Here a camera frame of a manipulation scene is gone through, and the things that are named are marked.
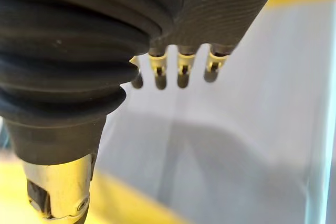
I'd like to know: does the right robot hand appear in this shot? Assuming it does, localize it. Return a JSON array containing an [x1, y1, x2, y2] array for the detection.
[[0, 0, 287, 224]]

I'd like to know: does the translucent plastic box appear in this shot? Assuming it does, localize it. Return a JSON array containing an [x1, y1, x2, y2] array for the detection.
[[93, 1, 336, 224]]

